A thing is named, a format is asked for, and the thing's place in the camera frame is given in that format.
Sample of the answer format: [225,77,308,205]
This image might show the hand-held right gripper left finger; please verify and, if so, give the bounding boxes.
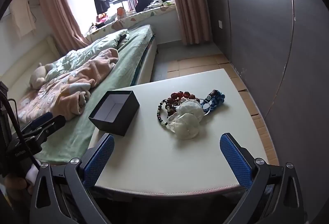
[29,133,115,224]

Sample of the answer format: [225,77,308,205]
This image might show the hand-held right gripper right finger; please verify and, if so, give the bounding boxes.
[219,133,307,224]

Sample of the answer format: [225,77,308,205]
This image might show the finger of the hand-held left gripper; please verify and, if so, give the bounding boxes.
[21,112,54,133]
[31,114,66,141]

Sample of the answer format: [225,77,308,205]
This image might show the black jewelry box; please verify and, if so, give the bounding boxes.
[88,90,140,137]

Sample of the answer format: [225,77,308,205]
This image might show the grey metallic bead bracelet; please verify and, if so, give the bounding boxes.
[198,99,216,117]

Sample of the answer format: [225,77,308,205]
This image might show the white organza pouch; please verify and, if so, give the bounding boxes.
[176,99,204,122]
[167,113,200,140]

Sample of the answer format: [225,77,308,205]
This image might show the pile of mixed bead bracelets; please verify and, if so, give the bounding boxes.
[200,89,227,114]

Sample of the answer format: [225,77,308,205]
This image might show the black bead bracelet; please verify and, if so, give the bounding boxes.
[156,99,176,130]

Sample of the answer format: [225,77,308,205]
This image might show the brown rudraksha seed bracelet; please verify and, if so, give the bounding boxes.
[164,90,200,112]

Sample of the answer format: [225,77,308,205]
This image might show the person's left hand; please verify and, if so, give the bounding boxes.
[4,174,29,191]

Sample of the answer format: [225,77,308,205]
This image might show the beige plush toy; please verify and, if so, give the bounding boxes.
[28,63,56,90]

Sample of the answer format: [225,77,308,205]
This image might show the pink fleece blanket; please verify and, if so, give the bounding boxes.
[18,48,120,122]

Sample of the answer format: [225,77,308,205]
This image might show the light green patterned quilt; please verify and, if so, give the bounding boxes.
[38,29,129,81]

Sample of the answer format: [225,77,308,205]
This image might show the bed with green sheet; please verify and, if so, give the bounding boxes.
[0,25,158,165]

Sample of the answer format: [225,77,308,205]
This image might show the cardboard floor sheets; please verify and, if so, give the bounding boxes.
[167,53,280,163]

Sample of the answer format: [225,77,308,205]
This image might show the beige hanging towel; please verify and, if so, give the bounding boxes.
[9,0,37,40]

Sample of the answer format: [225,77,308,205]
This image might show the patterned window seat cushion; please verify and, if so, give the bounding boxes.
[86,4,178,43]

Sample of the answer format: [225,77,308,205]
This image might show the dark grey wardrobe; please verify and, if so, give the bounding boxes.
[200,0,329,214]

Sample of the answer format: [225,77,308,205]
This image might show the black cable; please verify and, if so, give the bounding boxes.
[0,93,42,170]

